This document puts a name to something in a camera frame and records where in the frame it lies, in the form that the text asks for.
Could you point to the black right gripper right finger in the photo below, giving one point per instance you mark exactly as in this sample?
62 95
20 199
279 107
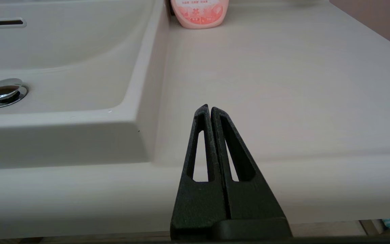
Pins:
249 200

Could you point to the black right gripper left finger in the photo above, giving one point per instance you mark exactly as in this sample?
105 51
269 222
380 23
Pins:
196 203

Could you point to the beige sink basin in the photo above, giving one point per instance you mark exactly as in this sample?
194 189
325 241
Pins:
63 51

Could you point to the pink soap pump bottle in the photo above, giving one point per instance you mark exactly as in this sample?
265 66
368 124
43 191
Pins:
200 13

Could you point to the chrome drain stopper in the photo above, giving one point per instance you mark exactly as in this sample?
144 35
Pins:
2 88

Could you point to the chrome overflow slot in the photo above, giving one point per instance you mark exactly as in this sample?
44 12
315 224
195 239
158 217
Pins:
8 22

